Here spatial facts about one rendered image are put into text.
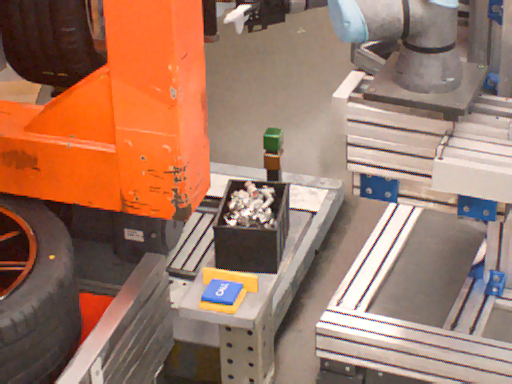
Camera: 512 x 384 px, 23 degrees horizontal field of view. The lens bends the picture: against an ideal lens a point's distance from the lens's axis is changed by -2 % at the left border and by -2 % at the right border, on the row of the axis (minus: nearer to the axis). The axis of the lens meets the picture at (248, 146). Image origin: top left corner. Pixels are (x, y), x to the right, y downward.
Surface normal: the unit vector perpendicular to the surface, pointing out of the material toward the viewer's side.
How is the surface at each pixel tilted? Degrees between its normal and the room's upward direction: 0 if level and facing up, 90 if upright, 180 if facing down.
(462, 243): 0
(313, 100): 0
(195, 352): 90
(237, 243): 90
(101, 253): 0
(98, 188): 90
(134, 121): 90
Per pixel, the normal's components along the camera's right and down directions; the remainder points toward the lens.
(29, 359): 0.76, 0.29
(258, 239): -0.16, 0.48
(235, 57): -0.03, -0.87
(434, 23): 0.15, 0.48
